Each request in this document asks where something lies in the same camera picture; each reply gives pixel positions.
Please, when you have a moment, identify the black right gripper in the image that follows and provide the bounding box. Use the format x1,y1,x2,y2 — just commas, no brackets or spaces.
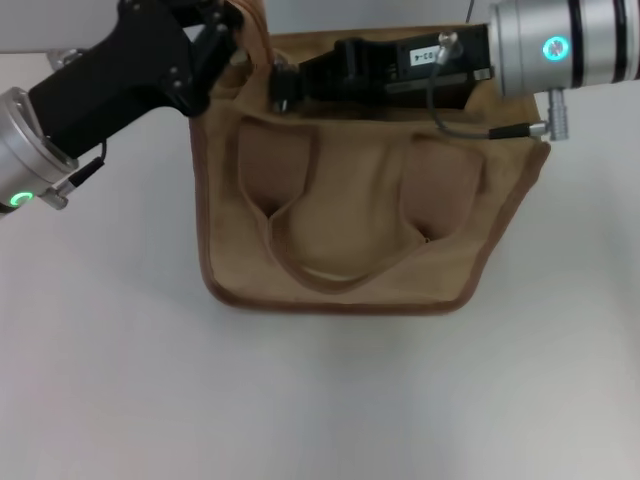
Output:
269,22,496,114

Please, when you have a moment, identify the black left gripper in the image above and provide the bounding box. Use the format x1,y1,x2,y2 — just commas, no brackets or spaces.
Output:
27,0,250,161

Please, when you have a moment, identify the khaki canvas food bag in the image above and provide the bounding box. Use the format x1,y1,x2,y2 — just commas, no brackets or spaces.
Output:
189,0,552,317

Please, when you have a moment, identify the left gripper cable with connector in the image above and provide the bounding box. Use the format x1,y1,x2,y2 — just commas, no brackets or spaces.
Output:
39,142,109,211

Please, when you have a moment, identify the gripper cable with connector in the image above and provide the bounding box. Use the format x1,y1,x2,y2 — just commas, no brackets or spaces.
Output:
39,142,109,211
427,30,569,142

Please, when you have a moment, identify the right gripper cable with connector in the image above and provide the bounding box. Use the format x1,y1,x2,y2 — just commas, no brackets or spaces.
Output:
427,30,569,142

